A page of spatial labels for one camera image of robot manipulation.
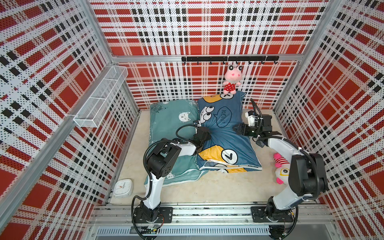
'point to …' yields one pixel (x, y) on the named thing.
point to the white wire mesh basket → (91, 113)
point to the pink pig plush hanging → (233, 76)
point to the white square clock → (123, 188)
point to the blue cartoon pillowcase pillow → (228, 150)
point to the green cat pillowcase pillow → (176, 120)
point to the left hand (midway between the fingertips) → (207, 129)
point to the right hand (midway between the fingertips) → (239, 127)
